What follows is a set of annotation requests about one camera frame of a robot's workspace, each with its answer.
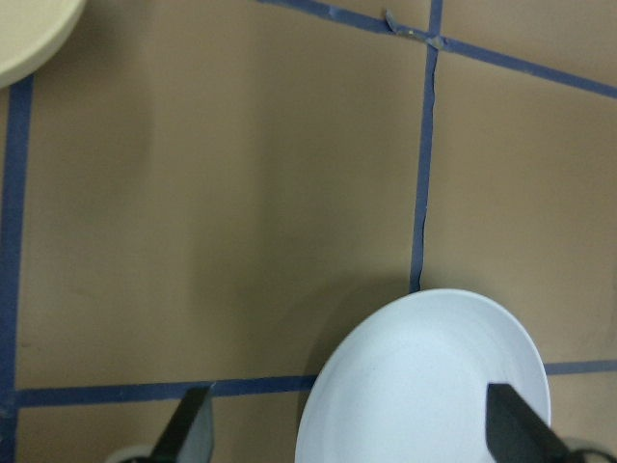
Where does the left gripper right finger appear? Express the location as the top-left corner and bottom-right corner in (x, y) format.
(485, 383), (570, 463)

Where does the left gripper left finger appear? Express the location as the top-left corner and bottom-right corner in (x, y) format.
(149, 387), (214, 463)

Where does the blue plate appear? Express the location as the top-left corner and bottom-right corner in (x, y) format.
(295, 289), (551, 462)

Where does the cream bowl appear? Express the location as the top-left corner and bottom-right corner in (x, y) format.
(1, 0), (87, 89)

